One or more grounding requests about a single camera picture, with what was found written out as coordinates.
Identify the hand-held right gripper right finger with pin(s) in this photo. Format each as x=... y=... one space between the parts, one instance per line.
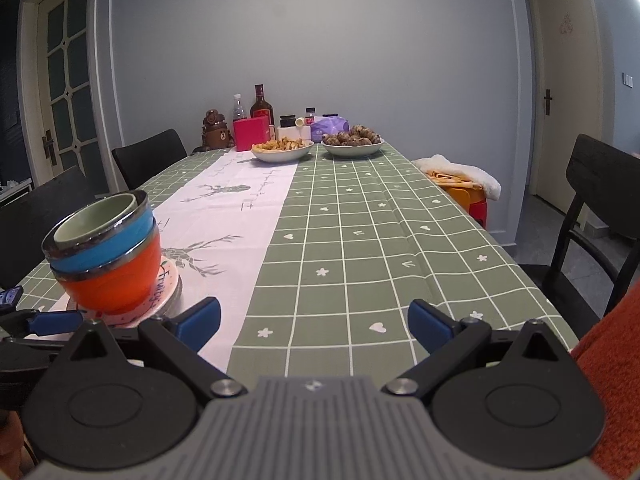
x=430 y=323

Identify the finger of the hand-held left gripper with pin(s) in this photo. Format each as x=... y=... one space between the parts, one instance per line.
x=55 y=321
x=10 y=296

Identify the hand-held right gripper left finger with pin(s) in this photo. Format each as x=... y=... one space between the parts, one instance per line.
x=200 y=321

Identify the white painted fruit plate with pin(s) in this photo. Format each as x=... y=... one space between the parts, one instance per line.
x=161 y=294

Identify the orange steel-lined bowl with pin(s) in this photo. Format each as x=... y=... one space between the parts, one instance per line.
x=115 y=286

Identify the blue steel-lined bowl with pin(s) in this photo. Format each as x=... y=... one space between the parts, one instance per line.
x=110 y=253

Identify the green ceramic bowl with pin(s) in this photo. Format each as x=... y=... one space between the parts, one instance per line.
x=95 y=221

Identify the green checked tablecloth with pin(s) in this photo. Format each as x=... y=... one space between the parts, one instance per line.
x=375 y=260

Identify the black wooden chair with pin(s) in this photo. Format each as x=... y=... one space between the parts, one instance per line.
x=35 y=210
x=600 y=170
x=150 y=155

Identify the white side cabinet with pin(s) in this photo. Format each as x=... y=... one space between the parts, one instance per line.
x=15 y=191

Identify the orange plastic stool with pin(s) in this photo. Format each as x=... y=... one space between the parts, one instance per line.
x=465 y=201

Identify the white fleece cloth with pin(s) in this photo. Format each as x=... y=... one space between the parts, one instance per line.
x=481 y=178

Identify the white bowl of fries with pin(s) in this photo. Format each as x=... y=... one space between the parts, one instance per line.
x=282 y=155

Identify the brown bear bottle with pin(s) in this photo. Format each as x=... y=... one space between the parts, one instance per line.
x=215 y=132

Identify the white bowl of chestnuts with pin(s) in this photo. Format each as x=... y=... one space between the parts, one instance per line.
x=352 y=151

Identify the orange knit clothing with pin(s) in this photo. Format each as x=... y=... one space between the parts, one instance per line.
x=615 y=370

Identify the pink box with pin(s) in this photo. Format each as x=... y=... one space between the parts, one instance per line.
x=251 y=135

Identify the white tray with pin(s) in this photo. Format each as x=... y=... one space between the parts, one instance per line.
x=287 y=133

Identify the clear plastic water bottle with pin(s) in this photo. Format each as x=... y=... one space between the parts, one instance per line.
x=239 y=109

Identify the purple plastic bag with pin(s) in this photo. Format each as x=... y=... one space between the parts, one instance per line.
x=330 y=127

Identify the dark glass liquor bottle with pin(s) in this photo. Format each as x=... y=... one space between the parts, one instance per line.
x=261 y=107

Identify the white glass-paned door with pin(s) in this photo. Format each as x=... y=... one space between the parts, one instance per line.
x=70 y=75

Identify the small red-label bottle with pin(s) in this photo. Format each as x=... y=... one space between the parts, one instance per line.
x=310 y=117

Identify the cream plain door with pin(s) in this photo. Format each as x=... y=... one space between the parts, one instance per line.
x=570 y=85

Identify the white light switch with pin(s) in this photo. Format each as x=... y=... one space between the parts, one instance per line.
x=627 y=79

